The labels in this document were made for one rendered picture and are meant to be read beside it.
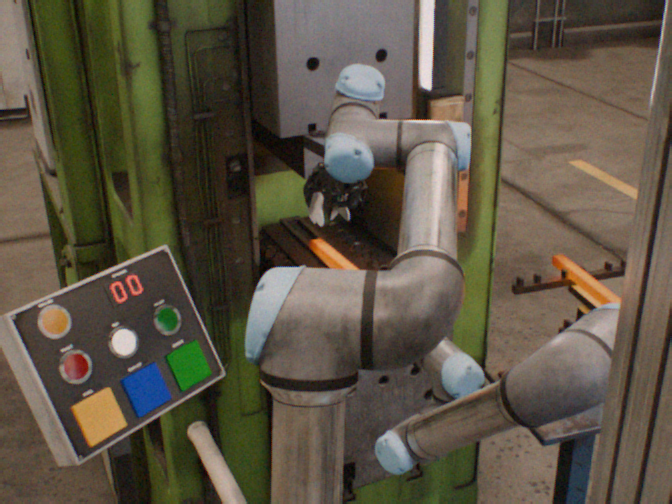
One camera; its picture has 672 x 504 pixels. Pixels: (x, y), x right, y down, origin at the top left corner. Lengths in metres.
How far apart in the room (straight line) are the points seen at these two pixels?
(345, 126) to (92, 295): 0.56
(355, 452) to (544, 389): 0.88
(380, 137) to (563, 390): 0.45
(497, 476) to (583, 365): 1.68
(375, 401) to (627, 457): 1.31
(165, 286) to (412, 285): 0.75
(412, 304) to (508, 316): 2.84
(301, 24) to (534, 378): 0.79
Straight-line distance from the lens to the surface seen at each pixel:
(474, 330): 2.31
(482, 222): 2.16
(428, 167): 1.15
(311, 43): 1.62
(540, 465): 2.94
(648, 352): 0.63
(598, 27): 9.45
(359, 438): 2.00
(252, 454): 2.16
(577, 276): 2.01
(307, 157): 1.67
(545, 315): 3.79
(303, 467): 0.97
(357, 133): 1.24
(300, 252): 2.02
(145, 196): 1.74
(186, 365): 1.57
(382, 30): 1.68
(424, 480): 2.20
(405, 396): 2.00
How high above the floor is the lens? 1.87
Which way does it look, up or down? 26 degrees down
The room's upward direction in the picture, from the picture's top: 1 degrees counter-clockwise
